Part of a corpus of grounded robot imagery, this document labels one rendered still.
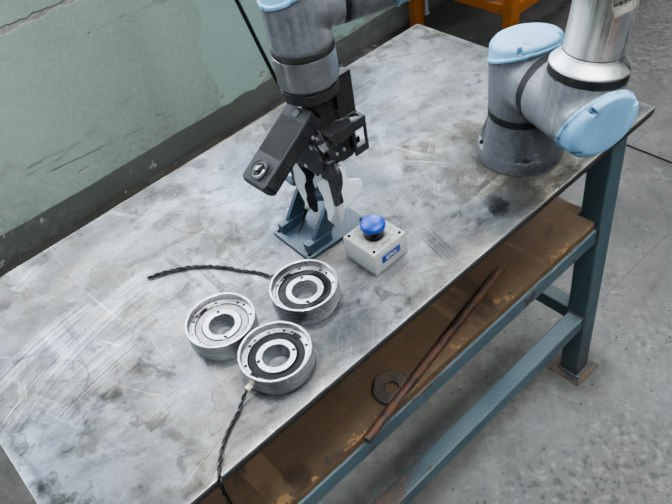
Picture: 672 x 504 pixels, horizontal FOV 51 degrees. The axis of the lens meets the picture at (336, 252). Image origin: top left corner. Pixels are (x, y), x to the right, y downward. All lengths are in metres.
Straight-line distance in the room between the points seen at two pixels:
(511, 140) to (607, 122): 0.20
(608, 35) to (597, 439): 1.10
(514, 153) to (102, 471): 0.81
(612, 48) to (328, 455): 0.76
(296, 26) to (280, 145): 0.15
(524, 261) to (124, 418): 0.83
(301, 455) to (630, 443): 0.93
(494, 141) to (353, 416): 0.53
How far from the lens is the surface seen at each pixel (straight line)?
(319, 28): 0.80
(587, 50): 1.06
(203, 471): 0.96
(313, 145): 0.87
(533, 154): 1.25
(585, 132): 1.07
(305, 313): 1.02
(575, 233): 1.53
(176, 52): 2.73
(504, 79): 1.18
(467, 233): 1.16
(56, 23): 2.50
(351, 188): 0.94
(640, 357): 2.04
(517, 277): 1.43
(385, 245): 1.08
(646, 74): 3.09
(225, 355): 1.03
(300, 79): 0.82
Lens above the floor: 1.60
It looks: 44 degrees down
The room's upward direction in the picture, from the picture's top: 11 degrees counter-clockwise
